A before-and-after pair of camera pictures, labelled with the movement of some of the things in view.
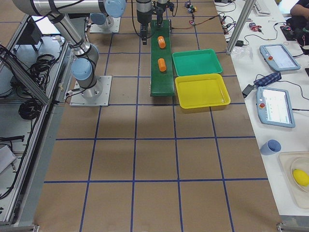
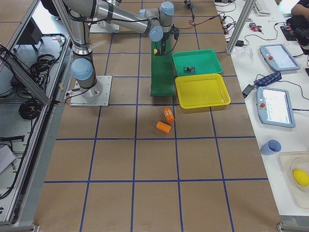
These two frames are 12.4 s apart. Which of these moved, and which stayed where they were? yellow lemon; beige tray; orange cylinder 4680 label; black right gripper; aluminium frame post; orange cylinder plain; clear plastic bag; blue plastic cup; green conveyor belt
Moved: black right gripper; orange cylinder plain; orange cylinder 4680 label
Stayed: beige tray; yellow lemon; blue plastic cup; green conveyor belt; aluminium frame post; clear plastic bag
